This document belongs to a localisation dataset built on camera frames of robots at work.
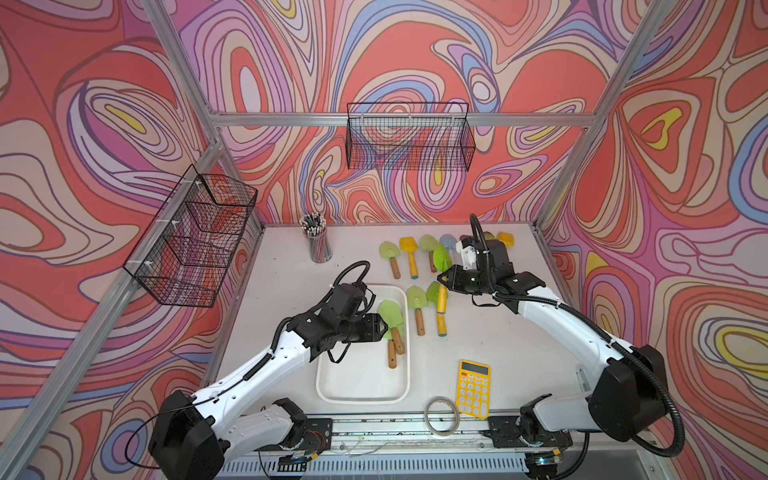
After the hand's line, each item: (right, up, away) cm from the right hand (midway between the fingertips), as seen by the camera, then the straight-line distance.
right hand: (442, 285), depth 82 cm
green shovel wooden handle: (-14, +10, +29) cm, 34 cm away
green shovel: (+25, +16, +32) cm, 44 cm away
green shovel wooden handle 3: (-14, -20, +2) cm, 24 cm away
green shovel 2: (-5, -6, +15) cm, 17 cm away
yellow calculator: (+8, -28, -2) cm, 29 cm away
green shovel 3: (-14, -11, +11) cm, 21 cm away
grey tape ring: (-5, -34, -7) cm, 35 cm away
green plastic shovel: (+1, +8, +1) cm, 8 cm away
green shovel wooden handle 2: (0, +13, +32) cm, 35 cm away
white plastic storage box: (-23, -24, 0) cm, 34 cm away
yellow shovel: (+32, +15, +33) cm, 48 cm away
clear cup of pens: (-39, +18, +14) cm, 45 cm away
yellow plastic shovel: (-7, +12, +28) cm, 31 cm away
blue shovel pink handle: (+8, +14, +32) cm, 36 cm away
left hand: (-15, -11, -6) cm, 20 cm away
